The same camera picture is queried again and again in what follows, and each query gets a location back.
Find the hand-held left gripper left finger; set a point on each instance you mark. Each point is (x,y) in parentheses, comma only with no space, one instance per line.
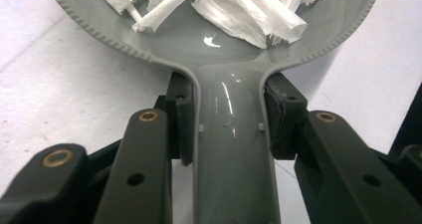
(180,117)

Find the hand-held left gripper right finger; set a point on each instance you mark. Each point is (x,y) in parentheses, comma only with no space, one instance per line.
(282,117)

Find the grey dustpan with orange edge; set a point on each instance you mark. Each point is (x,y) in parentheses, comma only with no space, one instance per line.
(232,151)

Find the pile of white paper scraps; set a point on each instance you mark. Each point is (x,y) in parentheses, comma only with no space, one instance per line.
(239,11)

